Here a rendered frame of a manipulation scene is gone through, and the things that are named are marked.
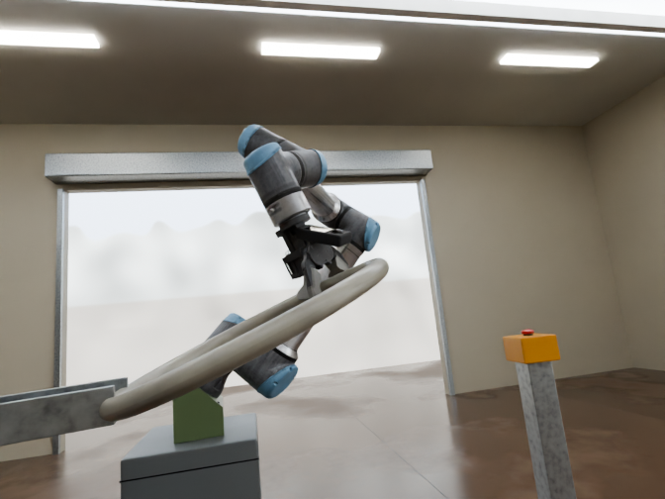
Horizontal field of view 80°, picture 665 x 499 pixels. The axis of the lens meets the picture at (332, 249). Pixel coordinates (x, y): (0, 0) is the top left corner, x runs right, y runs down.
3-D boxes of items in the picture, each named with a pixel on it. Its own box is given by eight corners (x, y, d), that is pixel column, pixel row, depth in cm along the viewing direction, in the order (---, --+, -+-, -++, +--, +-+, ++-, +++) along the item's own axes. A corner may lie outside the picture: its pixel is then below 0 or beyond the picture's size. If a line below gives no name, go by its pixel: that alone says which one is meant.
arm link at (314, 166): (301, 139, 102) (268, 140, 92) (336, 157, 97) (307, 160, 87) (291, 173, 106) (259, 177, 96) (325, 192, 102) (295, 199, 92)
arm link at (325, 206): (332, 198, 162) (248, 110, 100) (357, 212, 158) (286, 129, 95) (317, 222, 162) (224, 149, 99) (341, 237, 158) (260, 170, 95)
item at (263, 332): (50, 476, 35) (36, 446, 35) (134, 394, 81) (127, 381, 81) (453, 249, 53) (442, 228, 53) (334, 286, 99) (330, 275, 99)
